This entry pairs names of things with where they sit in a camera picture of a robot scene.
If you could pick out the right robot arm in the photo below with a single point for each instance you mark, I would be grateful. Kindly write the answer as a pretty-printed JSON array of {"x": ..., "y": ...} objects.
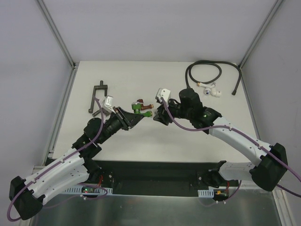
[{"x": 267, "y": 163}]

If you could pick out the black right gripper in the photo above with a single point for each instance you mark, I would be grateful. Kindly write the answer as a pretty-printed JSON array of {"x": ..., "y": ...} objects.
[{"x": 163, "y": 114}]

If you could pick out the brown plastic faucet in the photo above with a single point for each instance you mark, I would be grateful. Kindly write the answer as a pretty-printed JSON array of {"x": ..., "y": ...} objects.
[{"x": 144, "y": 107}]

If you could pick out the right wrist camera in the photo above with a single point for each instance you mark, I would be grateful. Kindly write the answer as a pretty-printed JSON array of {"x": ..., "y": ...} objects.
[{"x": 163, "y": 94}]

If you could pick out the green plastic faucet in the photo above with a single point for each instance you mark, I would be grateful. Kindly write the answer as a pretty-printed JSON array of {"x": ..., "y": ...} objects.
[{"x": 136, "y": 108}]

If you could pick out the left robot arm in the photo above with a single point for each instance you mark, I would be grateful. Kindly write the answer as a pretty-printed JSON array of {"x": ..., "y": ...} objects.
[{"x": 29, "y": 195}]

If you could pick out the white faucet with blue cap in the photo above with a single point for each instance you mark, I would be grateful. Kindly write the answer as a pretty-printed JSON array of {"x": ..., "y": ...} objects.
[{"x": 210, "y": 89}]

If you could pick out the aluminium frame rail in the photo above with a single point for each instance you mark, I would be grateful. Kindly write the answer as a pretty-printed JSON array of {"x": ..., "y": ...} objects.
[{"x": 40, "y": 168}]

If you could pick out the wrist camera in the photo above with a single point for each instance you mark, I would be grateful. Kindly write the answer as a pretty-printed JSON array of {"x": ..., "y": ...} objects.
[
  {"x": 163, "y": 94},
  {"x": 107, "y": 106}
]

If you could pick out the grey metal faucet fixture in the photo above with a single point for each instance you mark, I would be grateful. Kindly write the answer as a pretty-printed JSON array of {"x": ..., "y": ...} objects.
[{"x": 97, "y": 112}]

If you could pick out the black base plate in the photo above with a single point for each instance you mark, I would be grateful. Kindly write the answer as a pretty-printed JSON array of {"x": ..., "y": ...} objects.
[{"x": 158, "y": 178}]

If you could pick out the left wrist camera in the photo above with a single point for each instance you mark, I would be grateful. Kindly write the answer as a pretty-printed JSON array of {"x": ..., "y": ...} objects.
[{"x": 107, "y": 106}]

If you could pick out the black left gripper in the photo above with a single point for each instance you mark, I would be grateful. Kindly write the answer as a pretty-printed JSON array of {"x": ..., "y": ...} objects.
[{"x": 122, "y": 120}]

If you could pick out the grey metal faucet bracket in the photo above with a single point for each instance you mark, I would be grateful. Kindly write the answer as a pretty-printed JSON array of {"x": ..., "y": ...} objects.
[{"x": 96, "y": 88}]

